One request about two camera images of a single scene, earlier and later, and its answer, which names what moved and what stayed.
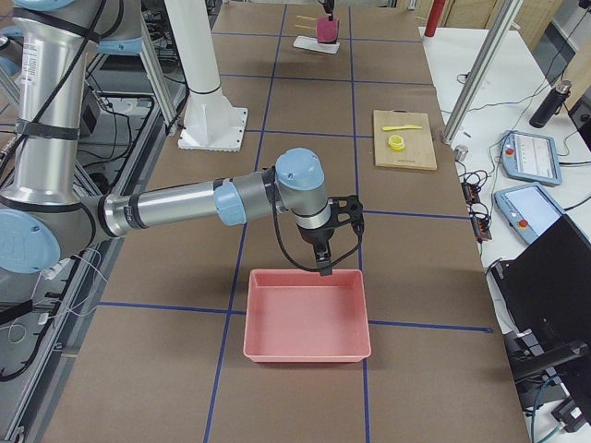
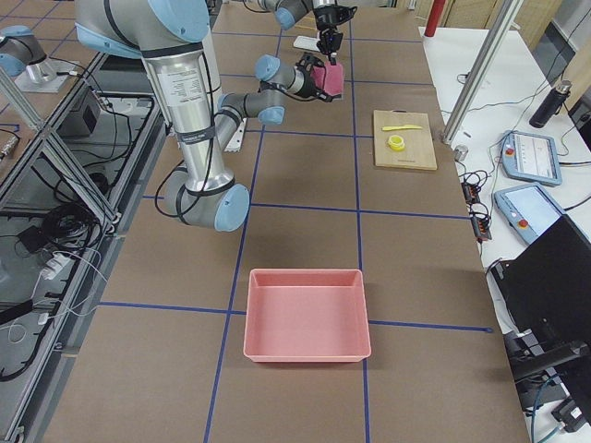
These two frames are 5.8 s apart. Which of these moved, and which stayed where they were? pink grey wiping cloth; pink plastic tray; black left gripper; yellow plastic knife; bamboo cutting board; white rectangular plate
Moved: pink grey wiping cloth; black left gripper
Stayed: yellow plastic knife; white rectangular plate; pink plastic tray; bamboo cutting board
